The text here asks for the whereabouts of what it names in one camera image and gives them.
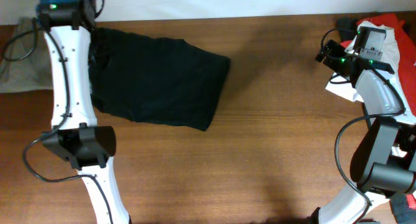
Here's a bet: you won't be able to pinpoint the right black cable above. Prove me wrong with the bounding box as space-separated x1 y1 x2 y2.
320 28 407 224

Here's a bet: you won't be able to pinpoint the folded beige shorts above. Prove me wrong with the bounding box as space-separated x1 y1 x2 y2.
1 18 53 93

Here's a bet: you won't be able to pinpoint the white garment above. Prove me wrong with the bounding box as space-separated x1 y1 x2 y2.
325 21 400 103

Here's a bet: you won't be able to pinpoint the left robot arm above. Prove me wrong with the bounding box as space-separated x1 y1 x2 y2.
36 0 131 223

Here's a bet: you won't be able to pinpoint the black shorts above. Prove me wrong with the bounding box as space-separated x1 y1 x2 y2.
88 28 231 131

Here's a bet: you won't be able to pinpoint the red garment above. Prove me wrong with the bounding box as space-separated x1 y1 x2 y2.
356 13 415 115

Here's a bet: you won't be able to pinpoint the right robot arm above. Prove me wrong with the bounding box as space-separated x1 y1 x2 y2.
308 21 415 223

